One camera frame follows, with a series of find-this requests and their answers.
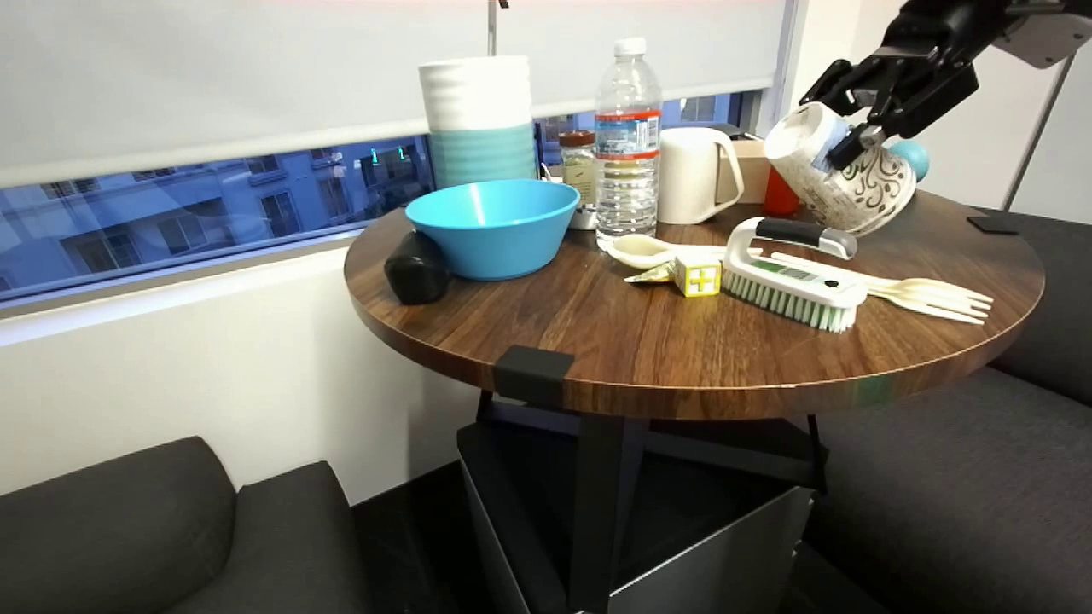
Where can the white scrub brush green bristles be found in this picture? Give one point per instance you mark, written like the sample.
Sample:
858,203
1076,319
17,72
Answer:
790,292

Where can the stack of plastic cups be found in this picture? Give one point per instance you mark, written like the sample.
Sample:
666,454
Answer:
480,114

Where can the patterned paper coffee cup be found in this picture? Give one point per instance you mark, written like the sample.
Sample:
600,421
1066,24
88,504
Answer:
876,194

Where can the blue plastic bowl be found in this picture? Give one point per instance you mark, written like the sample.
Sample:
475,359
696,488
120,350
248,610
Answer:
488,235

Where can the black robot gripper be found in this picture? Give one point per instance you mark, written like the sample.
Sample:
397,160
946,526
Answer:
943,47

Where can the glass window pane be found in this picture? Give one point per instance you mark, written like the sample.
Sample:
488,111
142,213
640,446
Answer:
173,222

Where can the small black cube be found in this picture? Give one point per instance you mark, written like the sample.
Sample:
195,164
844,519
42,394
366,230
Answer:
416,271

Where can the grey slanted stand pole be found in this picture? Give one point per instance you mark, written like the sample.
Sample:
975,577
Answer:
1038,140

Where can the black metal table base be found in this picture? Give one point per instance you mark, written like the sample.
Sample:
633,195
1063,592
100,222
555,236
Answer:
600,500

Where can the small beige utensil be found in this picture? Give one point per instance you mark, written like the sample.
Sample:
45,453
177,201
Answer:
648,276

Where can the dark grey sofa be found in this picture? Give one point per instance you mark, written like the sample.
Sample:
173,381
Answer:
978,480
137,535

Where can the clear plastic water bottle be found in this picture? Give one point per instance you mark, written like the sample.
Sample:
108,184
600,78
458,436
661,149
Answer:
628,149

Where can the light wooden box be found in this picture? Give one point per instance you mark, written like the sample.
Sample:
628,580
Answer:
752,156

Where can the black table edge bracket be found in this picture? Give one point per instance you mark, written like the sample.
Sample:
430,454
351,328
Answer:
533,375

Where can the small yellow cube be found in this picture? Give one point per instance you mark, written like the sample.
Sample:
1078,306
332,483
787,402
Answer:
696,279

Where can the wooden fork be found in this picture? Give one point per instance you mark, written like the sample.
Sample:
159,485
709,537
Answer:
934,299

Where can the red plastic cup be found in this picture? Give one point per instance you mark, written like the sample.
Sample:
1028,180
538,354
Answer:
778,195

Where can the white roller blind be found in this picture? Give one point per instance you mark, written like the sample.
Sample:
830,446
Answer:
226,71

